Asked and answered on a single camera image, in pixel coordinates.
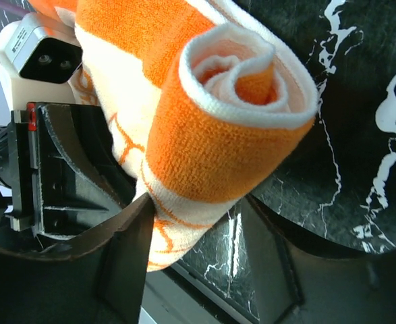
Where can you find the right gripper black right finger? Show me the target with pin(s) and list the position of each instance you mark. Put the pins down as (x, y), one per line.
(300, 277)

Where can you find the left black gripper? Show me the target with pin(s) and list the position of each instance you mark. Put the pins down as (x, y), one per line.
(60, 186)

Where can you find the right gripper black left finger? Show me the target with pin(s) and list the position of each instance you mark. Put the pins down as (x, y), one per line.
(75, 281)

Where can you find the orange Doraemon towel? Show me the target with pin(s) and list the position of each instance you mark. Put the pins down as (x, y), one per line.
(203, 103)

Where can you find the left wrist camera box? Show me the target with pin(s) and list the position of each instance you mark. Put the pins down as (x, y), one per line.
(38, 57)

